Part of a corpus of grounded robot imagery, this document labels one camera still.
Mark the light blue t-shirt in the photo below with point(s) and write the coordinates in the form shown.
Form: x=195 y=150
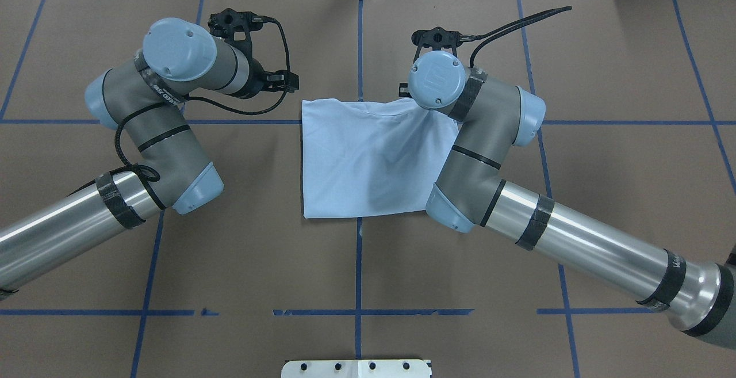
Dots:
x=370 y=158

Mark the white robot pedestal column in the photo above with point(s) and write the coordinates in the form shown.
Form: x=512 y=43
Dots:
x=358 y=368

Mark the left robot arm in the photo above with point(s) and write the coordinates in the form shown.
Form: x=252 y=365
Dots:
x=240 y=62

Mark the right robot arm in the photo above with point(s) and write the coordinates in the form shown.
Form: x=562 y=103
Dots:
x=493 y=116

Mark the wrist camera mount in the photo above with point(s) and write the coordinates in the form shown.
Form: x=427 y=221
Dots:
x=437 y=39
x=235 y=28

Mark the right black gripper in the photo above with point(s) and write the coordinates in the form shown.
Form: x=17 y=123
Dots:
x=404 y=90

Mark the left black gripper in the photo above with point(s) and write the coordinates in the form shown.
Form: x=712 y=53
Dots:
x=257 y=80

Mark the brown paper table cover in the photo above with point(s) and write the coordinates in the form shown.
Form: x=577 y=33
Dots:
x=639 y=134

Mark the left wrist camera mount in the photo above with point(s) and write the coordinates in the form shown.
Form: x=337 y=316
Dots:
x=235 y=28

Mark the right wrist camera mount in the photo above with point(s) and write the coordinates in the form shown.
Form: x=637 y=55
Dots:
x=437 y=39

